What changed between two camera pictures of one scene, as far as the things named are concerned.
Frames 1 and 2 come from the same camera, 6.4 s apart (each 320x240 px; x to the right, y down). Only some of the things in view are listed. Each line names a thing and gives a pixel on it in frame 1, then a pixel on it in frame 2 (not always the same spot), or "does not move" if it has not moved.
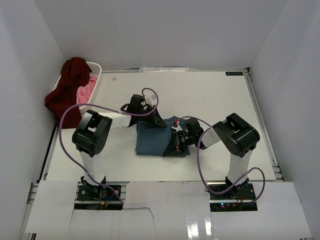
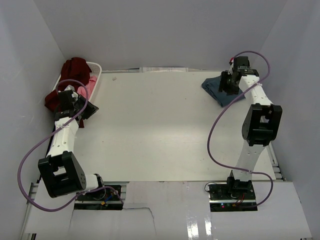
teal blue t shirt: [152, 140] -> [212, 85]
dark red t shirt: [75, 74] does not move
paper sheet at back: [163, 69] does not move
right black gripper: [173, 148] -> [225, 76]
